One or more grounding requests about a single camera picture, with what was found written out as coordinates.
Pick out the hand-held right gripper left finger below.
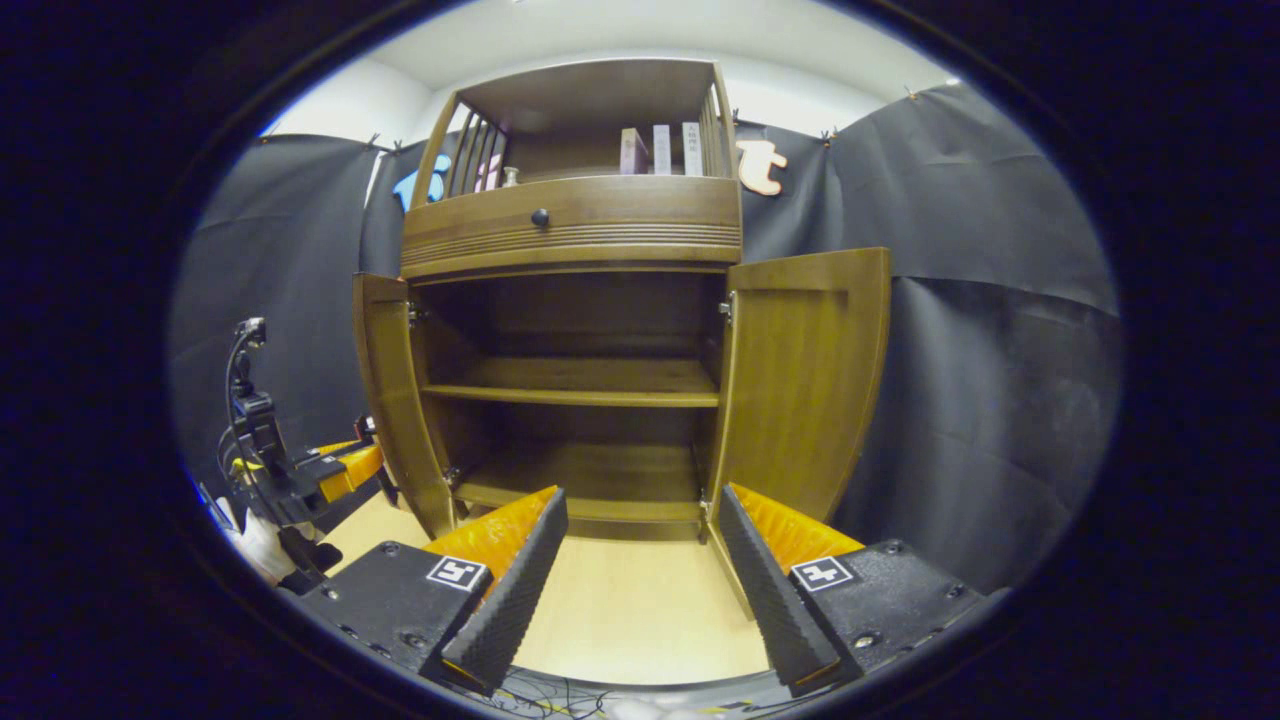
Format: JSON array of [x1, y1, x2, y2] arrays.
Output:
[[298, 487, 569, 698]]

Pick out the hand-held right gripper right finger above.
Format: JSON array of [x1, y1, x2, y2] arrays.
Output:
[[718, 483, 991, 698]]

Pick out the wooden cabinet door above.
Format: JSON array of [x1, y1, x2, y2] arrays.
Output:
[[700, 247, 893, 621], [352, 272, 461, 541]]

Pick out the wooden double-door shoe cabinet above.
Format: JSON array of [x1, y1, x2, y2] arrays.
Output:
[[352, 57, 893, 621]]

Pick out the wooden cabinet shelf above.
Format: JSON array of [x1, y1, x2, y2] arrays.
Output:
[[422, 357, 721, 408]]

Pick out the wooden cabinet drawer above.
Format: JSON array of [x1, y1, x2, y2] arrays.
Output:
[[402, 176, 743, 279]]

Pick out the black backdrop cloth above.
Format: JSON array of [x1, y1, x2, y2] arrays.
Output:
[[170, 82, 1126, 596]]

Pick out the black cables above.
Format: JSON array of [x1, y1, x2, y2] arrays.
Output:
[[498, 675, 621, 719]]

